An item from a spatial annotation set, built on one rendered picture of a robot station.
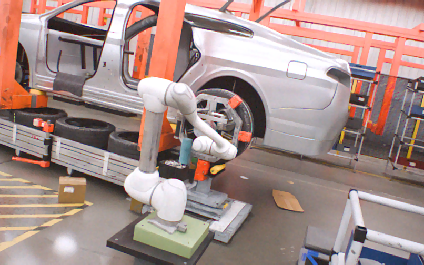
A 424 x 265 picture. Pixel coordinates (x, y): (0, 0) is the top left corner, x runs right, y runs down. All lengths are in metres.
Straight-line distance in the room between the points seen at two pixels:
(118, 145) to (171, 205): 1.58
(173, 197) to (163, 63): 1.33
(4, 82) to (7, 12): 0.73
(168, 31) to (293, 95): 1.23
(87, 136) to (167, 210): 1.95
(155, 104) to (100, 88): 2.16
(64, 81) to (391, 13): 10.67
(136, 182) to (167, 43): 1.33
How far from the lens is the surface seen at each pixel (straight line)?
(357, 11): 12.58
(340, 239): 1.34
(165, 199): 1.99
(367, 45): 9.10
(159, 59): 2.96
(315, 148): 3.17
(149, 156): 1.98
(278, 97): 3.15
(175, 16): 2.96
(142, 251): 1.98
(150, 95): 1.85
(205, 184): 3.11
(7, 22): 4.19
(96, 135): 3.79
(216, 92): 2.90
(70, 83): 4.20
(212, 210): 3.01
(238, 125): 2.76
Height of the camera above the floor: 1.30
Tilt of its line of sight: 10 degrees down
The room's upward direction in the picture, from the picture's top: 11 degrees clockwise
